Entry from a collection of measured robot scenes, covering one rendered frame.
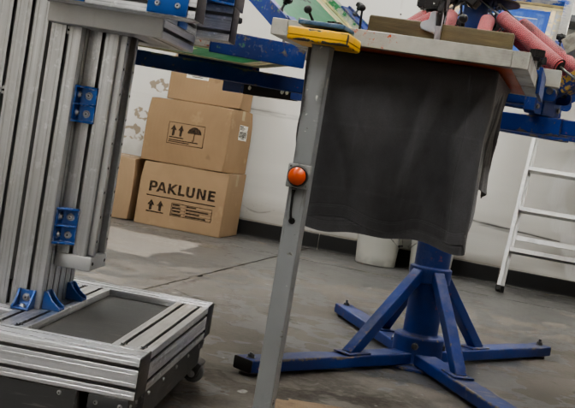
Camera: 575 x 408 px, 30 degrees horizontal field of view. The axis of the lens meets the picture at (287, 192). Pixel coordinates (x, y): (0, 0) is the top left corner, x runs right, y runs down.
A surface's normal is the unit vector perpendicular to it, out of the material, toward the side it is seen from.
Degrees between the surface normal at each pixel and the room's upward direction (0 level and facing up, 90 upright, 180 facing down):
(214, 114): 89
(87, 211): 90
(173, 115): 89
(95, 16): 90
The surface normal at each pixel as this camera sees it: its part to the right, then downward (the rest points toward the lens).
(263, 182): -0.25, 0.01
